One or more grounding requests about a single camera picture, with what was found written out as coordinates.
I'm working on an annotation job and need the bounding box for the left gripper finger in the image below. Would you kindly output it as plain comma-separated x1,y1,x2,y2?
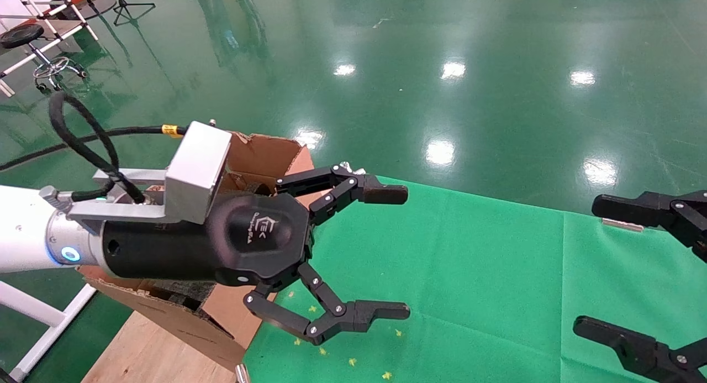
243,261,411,346
275,164,409,226

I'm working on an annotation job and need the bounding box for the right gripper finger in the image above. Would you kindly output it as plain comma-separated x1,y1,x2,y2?
592,191,707,262
573,316,707,383

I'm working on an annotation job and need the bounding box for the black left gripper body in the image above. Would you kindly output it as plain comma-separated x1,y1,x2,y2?
101,192,315,287

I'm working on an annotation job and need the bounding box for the large open cardboard carton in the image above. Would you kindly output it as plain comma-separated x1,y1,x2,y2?
77,130,316,372

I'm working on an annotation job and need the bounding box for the green table cloth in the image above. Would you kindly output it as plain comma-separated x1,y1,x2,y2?
243,173,707,383

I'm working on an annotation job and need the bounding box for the black tripod microphone stand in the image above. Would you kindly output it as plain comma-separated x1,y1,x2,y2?
110,0,157,27

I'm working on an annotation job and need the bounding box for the black gooseneck stand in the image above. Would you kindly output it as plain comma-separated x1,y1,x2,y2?
52,0,118,20

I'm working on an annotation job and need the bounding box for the black round wheeled stool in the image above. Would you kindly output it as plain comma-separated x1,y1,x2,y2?
0,23,88,95

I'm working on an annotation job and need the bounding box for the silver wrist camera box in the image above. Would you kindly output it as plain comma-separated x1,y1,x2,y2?
66,120,233,224

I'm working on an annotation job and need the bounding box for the black cable yellow label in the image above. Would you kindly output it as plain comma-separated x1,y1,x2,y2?
0,125,189,172

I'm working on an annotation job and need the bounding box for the white metal floor frame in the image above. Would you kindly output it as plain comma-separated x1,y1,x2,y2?
0,281,98,383

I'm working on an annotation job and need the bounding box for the black corrugated hose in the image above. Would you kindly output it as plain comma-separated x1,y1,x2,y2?
49,92,147,205

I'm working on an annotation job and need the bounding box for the long white frame table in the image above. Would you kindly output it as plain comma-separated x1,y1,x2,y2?
0,0,100,96

